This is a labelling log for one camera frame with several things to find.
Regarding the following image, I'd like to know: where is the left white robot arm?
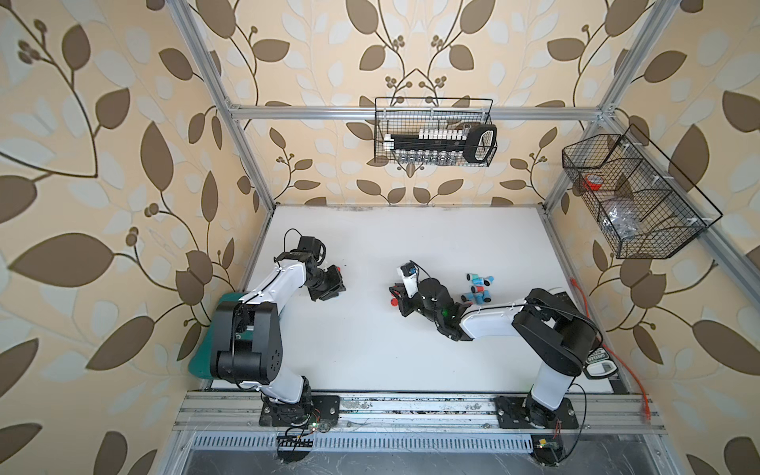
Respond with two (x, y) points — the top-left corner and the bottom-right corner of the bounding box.
(209, 251), (346, 405)

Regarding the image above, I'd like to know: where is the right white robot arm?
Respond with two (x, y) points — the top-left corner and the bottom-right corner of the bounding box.
(389, 276), (603, 412)

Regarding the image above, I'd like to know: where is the blue stamp upper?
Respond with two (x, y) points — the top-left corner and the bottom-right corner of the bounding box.
(466, 273), (483, 285)

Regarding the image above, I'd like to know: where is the green cloth bag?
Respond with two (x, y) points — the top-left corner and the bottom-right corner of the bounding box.
(188, 292), (243, 380)

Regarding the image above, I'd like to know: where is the black white tool in basket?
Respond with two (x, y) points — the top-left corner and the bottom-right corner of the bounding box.
(380, 124), (498, 166)

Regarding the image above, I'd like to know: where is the handheld label device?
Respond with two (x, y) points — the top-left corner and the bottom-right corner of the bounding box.
(583, 346), (619, 380)

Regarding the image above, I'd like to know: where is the red tape roll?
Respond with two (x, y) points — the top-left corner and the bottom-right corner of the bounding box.
(578, 173), (606, 193)

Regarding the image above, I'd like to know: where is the clear plastic bag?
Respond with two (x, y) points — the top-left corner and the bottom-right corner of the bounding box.
(602, 198), (642, 239)

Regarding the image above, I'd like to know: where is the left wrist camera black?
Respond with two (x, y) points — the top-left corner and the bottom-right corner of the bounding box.
(297, 236), (327, 266)

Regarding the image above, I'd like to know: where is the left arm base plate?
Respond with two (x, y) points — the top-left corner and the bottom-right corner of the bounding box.
(258, 393), (340, 431)

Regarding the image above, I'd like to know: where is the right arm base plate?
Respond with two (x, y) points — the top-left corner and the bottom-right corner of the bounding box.
(494, 395), (580, 431)

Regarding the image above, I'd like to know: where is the red cable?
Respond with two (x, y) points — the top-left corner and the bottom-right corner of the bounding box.
(569, 277), (652, 423)

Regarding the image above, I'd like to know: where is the black wire basket back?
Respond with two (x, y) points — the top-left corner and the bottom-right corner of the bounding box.
(373, 96), (498, 167)

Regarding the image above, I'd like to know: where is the black wire basket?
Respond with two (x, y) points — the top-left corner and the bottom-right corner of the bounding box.
(562, 124), (724, 259)
(373, 96), (498, 167)

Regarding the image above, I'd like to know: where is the aluminium rail front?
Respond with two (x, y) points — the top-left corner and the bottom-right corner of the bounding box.
(174, 391), (666, 437)

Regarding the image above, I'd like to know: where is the black wire basket right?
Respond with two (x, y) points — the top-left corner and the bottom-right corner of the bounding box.
(562, 124), (724, 259)

